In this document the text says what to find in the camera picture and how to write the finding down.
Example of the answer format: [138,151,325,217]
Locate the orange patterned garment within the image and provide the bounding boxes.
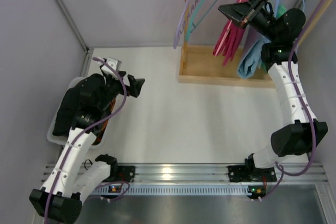
[92,99,116,146]

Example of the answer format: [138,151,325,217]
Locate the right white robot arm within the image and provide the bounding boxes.
[218,0,328,181]

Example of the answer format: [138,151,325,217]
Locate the lilac plastic hanger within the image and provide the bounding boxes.
[173,0,200,49]

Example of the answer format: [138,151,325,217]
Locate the teal plastic hanger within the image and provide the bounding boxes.
[185,0,230,41]

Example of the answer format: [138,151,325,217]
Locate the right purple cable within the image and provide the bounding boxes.
[262,0,334,201]

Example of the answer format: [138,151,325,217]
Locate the wooden clothes rack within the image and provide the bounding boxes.
[179,0,333,88]

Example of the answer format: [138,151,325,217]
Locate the magenta trousers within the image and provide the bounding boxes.
[212,0,259,67]

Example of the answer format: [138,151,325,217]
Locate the white plastic laundry basket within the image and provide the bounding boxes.
[46,76,111,149]

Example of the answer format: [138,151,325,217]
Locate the black garment in basket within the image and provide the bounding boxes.
[52,74,111,137]

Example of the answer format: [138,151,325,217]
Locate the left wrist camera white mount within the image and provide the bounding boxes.
[93,57,122,74]

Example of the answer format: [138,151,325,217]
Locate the perforated grey cable duct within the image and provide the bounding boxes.
[91,184,251,196]

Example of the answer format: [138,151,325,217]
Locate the light blue trousers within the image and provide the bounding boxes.
[237,27,270,79]

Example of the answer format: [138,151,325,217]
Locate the aluminium mounting rail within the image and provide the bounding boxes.
[43,163,329,183]

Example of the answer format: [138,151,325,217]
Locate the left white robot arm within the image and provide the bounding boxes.
[29,71,145,223]

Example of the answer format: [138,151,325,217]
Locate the green white garment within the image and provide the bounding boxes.
[261,4,287,73]

